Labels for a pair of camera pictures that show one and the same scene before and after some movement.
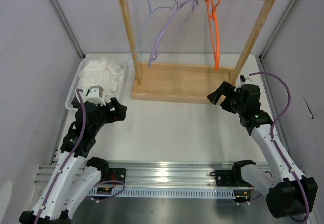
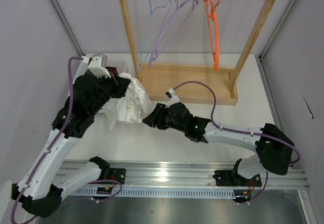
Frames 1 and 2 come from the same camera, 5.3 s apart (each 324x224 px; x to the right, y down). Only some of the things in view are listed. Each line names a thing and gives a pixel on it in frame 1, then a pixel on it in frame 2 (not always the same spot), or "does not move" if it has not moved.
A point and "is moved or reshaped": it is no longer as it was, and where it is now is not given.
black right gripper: [227, 90] -> [155, 119]
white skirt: [101, 72] is moved or reshaped
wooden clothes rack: [184, 83] does not move
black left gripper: [118, 114] -> [120, 84]
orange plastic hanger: [214, 28] does not move
